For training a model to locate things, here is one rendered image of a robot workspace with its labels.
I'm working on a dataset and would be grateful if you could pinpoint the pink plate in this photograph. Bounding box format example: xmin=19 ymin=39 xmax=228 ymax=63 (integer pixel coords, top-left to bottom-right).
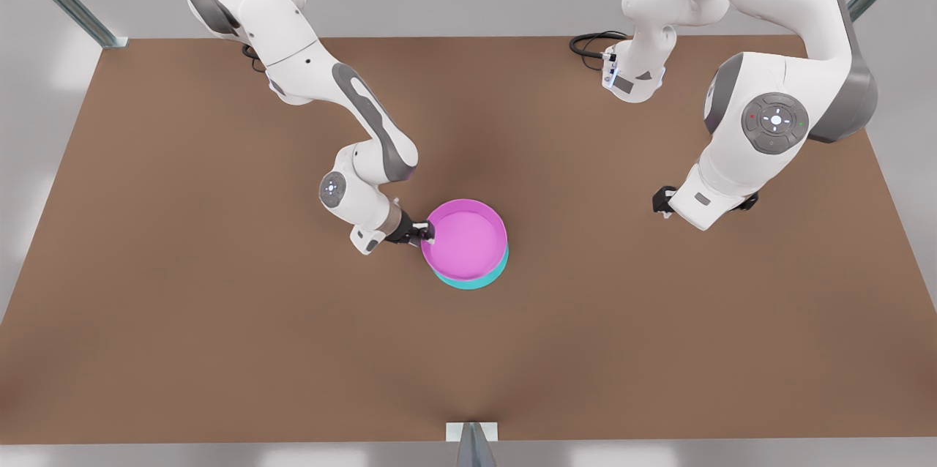
xmin=421 ymin=198 xmax=508 ymax=282

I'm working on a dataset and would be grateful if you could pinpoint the blue plate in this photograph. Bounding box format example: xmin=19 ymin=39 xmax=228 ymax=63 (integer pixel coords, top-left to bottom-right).
xmin=430 ymin=243 xmax=510 ymax=291

